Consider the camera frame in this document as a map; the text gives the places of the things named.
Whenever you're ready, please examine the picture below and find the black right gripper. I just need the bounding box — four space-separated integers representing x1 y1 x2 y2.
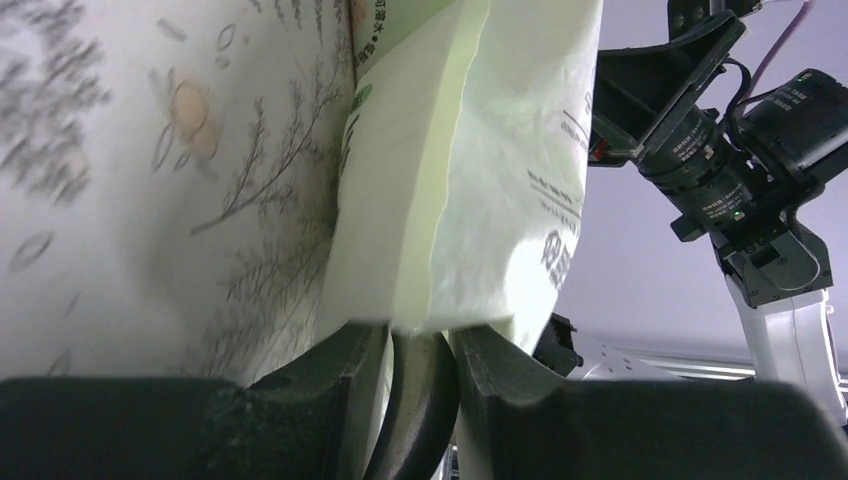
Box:
588 11 745 242

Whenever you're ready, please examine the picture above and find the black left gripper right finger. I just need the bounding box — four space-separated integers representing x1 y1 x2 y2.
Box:
451 327 597 479

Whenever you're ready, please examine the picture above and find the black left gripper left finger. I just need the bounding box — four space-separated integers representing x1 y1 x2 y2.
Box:
198 325 387 479

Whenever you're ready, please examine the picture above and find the metal litter scoop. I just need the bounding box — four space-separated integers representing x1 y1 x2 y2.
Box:
364 333 460 480

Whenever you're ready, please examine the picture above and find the green cat litter bag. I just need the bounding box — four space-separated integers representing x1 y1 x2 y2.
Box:
317 1 603 361

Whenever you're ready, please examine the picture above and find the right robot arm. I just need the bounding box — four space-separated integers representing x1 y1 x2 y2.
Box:
588 1 847 425

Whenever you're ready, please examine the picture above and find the floral patterned mat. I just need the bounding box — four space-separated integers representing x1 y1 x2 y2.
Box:
1 1 354 384

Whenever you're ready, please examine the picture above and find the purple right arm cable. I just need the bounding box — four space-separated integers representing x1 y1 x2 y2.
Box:
748 0 817 94

